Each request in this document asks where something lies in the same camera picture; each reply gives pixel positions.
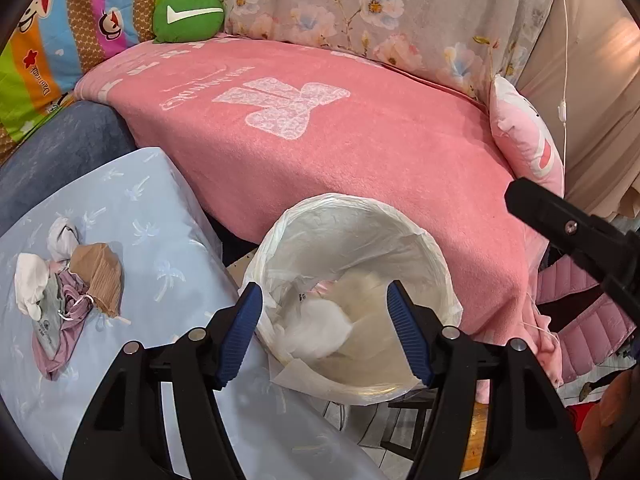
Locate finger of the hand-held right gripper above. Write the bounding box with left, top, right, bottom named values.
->
left=504, top=177, right=640, bottom=312

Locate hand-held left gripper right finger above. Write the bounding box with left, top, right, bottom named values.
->
left=386, top=281, right=592, bottom=480

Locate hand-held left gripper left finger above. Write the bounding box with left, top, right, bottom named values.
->
left=62, top=281, right=264, bottom=480

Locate waste bin with white liner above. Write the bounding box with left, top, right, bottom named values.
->
left=237, top=192, right=463, bottom=407

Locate tan stocking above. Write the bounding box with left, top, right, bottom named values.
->
left=69, top=242, right=124, bottom=319

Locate mauve strappy garment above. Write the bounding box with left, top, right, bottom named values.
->
left=31, top=269, right=97, bottom=382

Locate white cloth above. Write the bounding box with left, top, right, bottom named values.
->
left=47, top=217, right=82, bottom=262

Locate white sock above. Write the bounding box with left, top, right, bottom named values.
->
left=14, top=252, right=52, bottom=322

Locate pink puffer jacket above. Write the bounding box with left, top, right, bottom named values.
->
left=537, top=255, right=640, bottom=387

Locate pink pillow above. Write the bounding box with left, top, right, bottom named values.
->
left=488, top=75, right=567, bottom=197

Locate beige curtain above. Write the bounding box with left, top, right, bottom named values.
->
left=517, top=0, right=640, bottom=219

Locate light blue palm-print tablecloth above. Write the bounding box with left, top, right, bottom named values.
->
left=0, top=147, right=392, bottom=480

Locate pink blanket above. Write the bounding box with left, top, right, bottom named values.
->
left=73, top=35, right=562, bottom=387

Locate blue-grey cushion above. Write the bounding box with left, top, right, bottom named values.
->
left=0, top=100, right=139, bottom=227

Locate floral bed sheet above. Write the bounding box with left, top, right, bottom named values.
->
left=170, top=0, right=562, bottom=107

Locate green cushion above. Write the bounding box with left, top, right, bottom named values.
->
left=152, top=0, right=226, bottom=44

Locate striped monkey-print quilt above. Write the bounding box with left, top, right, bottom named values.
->
left=0, top=0, right=174, bottom=144

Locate white cable with switch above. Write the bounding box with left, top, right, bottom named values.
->
left=552, top=0, right=571, bottom=154

